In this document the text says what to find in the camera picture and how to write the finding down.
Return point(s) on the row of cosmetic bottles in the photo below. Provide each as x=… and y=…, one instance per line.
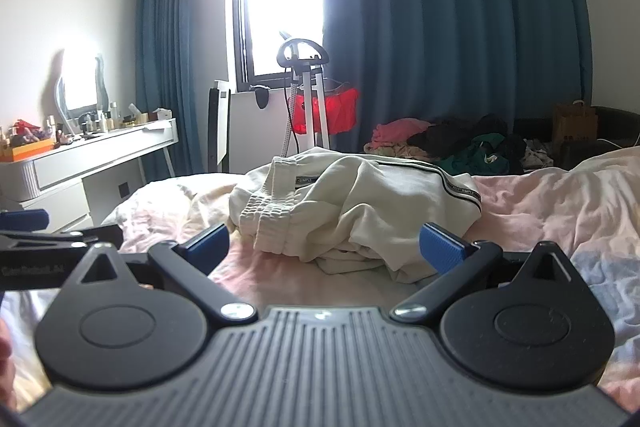
x=100, y=122

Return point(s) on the black steamer head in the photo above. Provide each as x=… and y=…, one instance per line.
x=261, y=96

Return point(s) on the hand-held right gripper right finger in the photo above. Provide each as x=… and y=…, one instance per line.
x=440, y=249

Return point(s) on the red bag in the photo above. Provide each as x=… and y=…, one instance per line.
x=340, y=107

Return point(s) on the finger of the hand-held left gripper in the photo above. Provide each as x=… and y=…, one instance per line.
x=65, y=241
x=22, y=219

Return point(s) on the beige garment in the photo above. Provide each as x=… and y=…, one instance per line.
x=395, y=151

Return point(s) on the black upholstered headboard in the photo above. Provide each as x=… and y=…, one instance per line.
x=615, y=119

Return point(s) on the cream white pants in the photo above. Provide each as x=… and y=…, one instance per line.
x=350, y=192

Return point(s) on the wide blue curtain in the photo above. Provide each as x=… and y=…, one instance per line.
x=450, y=17

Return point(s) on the black garment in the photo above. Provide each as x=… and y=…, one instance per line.
x=450, y=134

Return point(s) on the white vanity desk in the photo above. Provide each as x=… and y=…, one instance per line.
x=90, y=157

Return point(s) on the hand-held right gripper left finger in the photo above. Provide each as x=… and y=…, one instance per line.
x=209, y=243

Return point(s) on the narrow blue curtain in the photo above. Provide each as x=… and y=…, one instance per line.
x=175, y=32

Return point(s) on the orange box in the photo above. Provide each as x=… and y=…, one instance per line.
x=30, y=151

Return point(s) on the white patterned garment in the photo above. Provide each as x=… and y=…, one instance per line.
x=537, y=157

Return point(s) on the brown paper bag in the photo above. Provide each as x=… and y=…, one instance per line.
x=575, y=124

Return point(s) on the wavy vanity mirror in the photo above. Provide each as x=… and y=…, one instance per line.
x=80, y=77

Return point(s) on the garment steamer stand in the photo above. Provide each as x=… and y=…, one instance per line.
x=306, y=57

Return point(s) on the white panel heater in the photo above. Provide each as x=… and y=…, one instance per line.
x=250, y=132

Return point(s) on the pink garment in pile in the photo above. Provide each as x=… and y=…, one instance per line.
x=400, y=129

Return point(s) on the pink bed blanket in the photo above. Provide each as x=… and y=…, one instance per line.
x=550, y=202

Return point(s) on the green garment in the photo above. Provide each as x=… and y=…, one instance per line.
x=475, y=157

